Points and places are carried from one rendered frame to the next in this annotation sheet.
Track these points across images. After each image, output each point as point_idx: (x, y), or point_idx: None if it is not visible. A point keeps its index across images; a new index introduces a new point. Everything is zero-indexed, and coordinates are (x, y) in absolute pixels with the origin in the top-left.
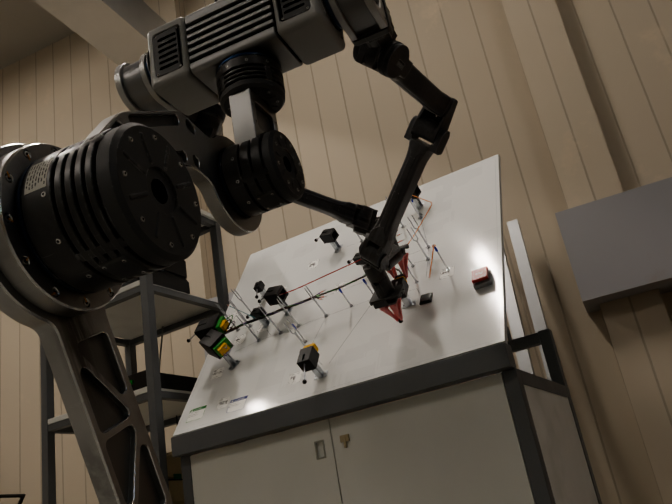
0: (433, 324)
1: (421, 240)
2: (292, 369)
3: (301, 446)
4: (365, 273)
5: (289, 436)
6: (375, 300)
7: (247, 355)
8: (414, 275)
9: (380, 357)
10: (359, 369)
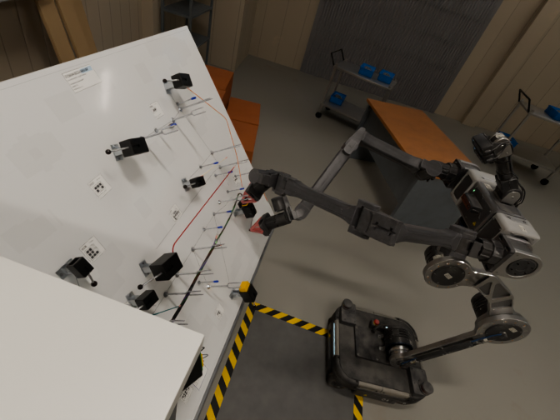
0: (253, 222)
1: (202, 143)
2: (212, 308)
3: None
4: (286, 224)
5: None
6: (269, 232)
7: None
8: (222, 185)
9: (248, 257)
10: (246, 272)
